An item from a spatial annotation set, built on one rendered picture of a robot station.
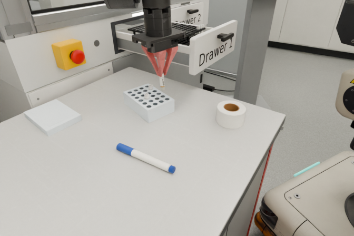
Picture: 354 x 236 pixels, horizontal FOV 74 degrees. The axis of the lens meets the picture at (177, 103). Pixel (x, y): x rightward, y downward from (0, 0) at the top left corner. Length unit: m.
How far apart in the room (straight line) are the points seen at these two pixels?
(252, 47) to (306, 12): 1.95
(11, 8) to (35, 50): 0.11
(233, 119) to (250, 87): 1.40
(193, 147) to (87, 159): 0.22
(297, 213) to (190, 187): 0.70
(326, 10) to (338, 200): 2.81
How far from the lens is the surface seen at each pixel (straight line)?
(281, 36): 3.79
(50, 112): 0.68
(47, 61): 0.76
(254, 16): 1.77
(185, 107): 0.65
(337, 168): 1.36
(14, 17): 0.72
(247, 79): 1.91
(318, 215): 1.12
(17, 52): 0.73
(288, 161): 1.71
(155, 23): 0.49
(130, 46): 0.85
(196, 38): 0.66
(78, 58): 0.72
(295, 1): 3.69
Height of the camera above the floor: 1.10
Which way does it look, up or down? 31 degrees down
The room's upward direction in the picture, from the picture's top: straight up
